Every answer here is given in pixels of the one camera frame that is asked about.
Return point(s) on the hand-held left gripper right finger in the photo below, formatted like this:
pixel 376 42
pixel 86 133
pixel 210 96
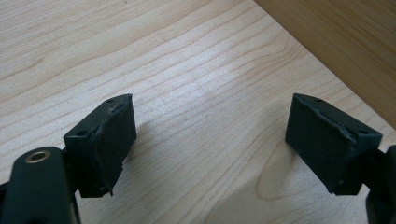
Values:
pixel 323 146

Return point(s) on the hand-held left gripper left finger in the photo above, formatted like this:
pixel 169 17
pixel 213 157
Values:
pixel 106 146

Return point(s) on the wooden tea box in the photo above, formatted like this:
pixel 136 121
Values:
pixel 342 37

